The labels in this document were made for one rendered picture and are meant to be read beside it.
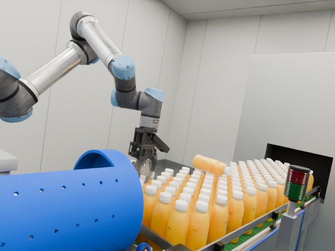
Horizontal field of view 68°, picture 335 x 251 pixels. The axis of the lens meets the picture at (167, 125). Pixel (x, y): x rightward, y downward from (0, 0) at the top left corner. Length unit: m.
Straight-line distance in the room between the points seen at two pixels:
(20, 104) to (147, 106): 0.46
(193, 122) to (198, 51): 1.58
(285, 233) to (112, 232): 0.56
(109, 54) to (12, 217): 0.60
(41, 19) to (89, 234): 3.31
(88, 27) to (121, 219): 0.72
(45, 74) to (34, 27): 2.57
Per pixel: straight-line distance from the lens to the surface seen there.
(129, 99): 0.92
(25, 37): 3.59
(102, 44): 0.96
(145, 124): 0.92
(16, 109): 1.04
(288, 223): 0.93
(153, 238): 0.86
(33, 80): 1.08
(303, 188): 0.89
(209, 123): 5.32
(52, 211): 0.53
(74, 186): 0.56
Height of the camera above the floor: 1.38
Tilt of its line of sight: 4 degrees down
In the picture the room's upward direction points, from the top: 9 degrees clockwise
